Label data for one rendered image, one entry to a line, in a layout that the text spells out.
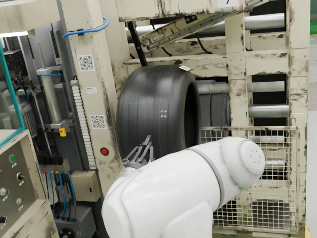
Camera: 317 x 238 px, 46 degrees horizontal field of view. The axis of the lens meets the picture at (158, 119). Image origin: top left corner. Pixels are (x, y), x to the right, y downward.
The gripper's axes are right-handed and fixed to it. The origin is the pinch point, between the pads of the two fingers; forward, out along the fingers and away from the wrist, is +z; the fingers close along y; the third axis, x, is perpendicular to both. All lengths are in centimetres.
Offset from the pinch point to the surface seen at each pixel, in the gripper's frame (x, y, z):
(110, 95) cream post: -6.6, 25.9, 29.9
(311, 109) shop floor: 169, -91, 314
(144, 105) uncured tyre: -10.6, 2.9, 12.1
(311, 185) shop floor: 145, -77, 145
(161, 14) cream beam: -35, 2, 55
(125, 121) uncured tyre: -5.4, 10.9, 7.7
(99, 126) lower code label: 6.3, 32.3, 22.6
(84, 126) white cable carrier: 6.8, 41.0, 23.7
